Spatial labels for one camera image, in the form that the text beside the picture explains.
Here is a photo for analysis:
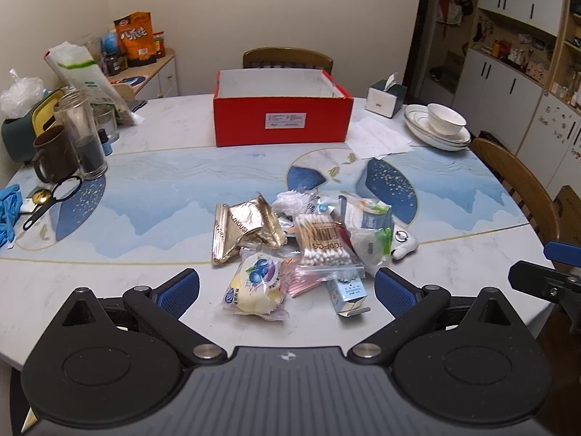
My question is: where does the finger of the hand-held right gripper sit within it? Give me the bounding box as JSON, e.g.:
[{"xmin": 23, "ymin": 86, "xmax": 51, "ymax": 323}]
[
  {"xmin": 508, "ymin": 261, "xmax": 581, "ymax": 314},
  {"xmin": 545, "ymin": 241, "xmax": 581, "ymax": 266}
]

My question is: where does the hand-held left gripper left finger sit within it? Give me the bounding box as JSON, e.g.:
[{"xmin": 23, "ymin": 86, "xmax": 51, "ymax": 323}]
[{"xmin": 61, "ymin": 269, "xmax": 228, "ymax": 366}]

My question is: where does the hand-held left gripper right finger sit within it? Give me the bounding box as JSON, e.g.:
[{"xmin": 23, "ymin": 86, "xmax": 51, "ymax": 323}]
[{"xmin": 347, "ymin": 267, "xmax": 523, "ymax": 366}]

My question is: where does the light blue carton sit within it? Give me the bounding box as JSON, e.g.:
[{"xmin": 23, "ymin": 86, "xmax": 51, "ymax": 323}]
[{"xmin": 324, "ymin": 278, "xmax": 370, "ymax": 318}]

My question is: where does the blueberry bread packet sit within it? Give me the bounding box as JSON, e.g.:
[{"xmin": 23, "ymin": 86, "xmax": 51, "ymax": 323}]
[{"xmin": 222, "ymin": 253, "xmax": 291, "ymax": 321}]

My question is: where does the gold foil packet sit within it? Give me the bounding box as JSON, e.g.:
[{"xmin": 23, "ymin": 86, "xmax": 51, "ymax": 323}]
[{"xmin": 211, "ymin": 194, "xmax": 288, "ymax": 265}]

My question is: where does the cotton swab bag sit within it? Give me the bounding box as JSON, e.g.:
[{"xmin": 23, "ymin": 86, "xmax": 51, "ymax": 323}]
[{"xmin": 293, "ymin": 213, "xmax": 366, "ymax": 280}]

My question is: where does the red cardboard box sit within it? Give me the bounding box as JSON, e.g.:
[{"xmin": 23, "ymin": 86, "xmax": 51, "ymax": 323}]
[{"xmin": 212, "ymin": 69, "xmax": 354, "ymax": 148}]

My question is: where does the white green plastic packet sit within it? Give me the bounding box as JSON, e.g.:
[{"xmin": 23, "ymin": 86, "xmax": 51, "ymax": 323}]
[{"xmin": 352, "ymin": 227, "xmax": 393, "ymax": 275}]

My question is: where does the wooden chair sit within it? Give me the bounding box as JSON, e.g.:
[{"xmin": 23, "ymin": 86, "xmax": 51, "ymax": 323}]
[
  {"xmin": 243, "ymin": 47, "xmax": 334, "ymax": 76},
  {"xmin": 470, "ymin": 137, "xmax": 561, "ymax": 241}
]

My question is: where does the green white wipes packet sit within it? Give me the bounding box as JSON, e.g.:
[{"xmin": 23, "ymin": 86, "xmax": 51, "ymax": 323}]
[{"xmin": 338, "ymin": 194, "xmax": 393, "ymax": 232}]

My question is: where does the pink packet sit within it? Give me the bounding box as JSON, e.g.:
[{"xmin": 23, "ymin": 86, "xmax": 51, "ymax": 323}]
[{"xmin": 281, "ymin": 257, "xmax": 328, "ymax": 298}]

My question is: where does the white sticker cabinet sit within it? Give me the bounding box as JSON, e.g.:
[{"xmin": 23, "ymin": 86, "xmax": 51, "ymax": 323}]
[{"xmin": 517, "ymin": 93, "xmax": 581, "ymax": 201}]

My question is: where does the small blue white packet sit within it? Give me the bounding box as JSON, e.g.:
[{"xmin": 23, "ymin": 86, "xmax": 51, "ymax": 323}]
[{"xmin": 309, "ymin": 195, "xmax": 339, "ymax": 216}]

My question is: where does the white gold rim plate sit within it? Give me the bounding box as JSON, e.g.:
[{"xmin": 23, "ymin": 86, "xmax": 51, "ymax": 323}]
[{"xmin": 409, "ymin": 118, "xmax": 473, "ymax": 150}]

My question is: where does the white paper napkin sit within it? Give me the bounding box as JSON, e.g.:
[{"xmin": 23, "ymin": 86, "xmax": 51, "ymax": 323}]
[{"xmin": 346, "ymin": 118, "xmax": 415, "ymax": 161}]

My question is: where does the white lower cabinet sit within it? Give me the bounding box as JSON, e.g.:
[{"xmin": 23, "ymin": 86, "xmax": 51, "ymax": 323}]
[{"xmin": 454, "ymin": 48, "xmax": 545, "ymax": 146}]

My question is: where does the tall glass jar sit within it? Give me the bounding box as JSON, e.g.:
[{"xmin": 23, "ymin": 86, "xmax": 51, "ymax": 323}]
[{"xmin": 53, "ymin": 91, "xmax": 109, "ymax": 180}]

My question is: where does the white gold rim bowl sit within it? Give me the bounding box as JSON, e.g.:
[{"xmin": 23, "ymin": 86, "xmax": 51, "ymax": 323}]
[{"xmin": 427, "ymin": 102, "xmax": 467, "ymax": 138}]

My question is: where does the stack of white plates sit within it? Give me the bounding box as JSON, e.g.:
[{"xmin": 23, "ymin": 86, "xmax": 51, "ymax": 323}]
[{"xmin": 404, "ymin": 104, "xmax": 470, "ymax": 145}]

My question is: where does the small glass tumbler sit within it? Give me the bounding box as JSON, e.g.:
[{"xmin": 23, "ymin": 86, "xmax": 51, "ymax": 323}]
[{"xmin": 93, "ymin": 104, "xmax": 121, "ymax": 144}]

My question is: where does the brown mug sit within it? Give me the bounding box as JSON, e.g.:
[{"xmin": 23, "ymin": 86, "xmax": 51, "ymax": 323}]
[{"xmin": 32, "ymin": 125, "xmax": 80, "ymax": 185}]

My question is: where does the blue glove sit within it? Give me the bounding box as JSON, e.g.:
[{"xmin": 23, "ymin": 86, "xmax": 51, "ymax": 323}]
[{"xmin": 0, "ymin": 184, "xmax": 23, "ymax": 248}]

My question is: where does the green white tissue box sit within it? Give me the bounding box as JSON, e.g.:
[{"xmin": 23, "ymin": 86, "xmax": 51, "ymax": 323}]
[{"xmin": 366, "ymin": 73, "xmax": 406, "ymax": 116}]

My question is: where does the grey wooden sideboard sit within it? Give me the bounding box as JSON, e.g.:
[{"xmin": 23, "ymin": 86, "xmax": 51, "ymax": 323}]
[{"xmin": 109, "ymin": 48, "xmax": 179, "ymax": 101}]

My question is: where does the green container yellow lid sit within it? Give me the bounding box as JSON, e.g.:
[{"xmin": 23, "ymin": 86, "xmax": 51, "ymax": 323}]
[{"xmin": 1, "ymin": 88, "xmax": 69, "ymax": 164}]

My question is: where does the white-green plastic bag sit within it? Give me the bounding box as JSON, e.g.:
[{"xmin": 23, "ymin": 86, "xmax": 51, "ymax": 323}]
[{"xmin": 44, "ymin": 42, "xmax": 146, "ymax": 125}]

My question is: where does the clear plastic bag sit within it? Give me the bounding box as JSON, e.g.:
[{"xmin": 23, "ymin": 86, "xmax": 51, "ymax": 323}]
[{"xmin": 0, "ymin": 69, "xmax": 46, "ymax": 119}]

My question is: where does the orange snack bag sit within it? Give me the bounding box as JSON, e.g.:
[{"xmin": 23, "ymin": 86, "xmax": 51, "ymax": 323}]
[{"xmin": 113, "ymin": 11, "xmax": 157, "ymax": 68}]

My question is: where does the red white hanging bag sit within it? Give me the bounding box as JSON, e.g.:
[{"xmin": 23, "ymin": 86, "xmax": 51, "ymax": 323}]
[{"xmin": 438, "ymin": 0, "xmax": 475, "ymax": 25}]

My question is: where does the white ring gadget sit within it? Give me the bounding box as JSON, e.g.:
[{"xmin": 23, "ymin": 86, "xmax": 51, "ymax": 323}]
[{"xmin": 390, "ymin": 225, "xmax": 420, "ymax": 261}]

